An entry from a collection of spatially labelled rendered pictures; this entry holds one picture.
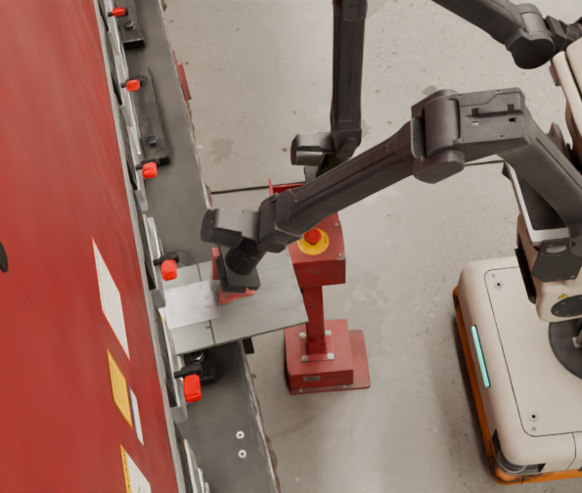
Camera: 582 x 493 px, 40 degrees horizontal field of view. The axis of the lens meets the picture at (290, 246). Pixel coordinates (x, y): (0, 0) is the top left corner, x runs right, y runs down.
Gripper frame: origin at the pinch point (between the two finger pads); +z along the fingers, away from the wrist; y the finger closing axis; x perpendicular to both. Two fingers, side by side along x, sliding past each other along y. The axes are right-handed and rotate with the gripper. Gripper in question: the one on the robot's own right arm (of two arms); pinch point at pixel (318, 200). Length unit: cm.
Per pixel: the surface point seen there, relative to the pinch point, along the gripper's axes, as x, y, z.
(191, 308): 36.4, 31.4, -12.3
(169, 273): 47, 38, -43
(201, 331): 41, 30, -13
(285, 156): -78, -14, 80
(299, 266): 15.2, 4.6, 5.2
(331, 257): 14.7, -1.9, 1.7
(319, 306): 8.0, -8.4, 36.9
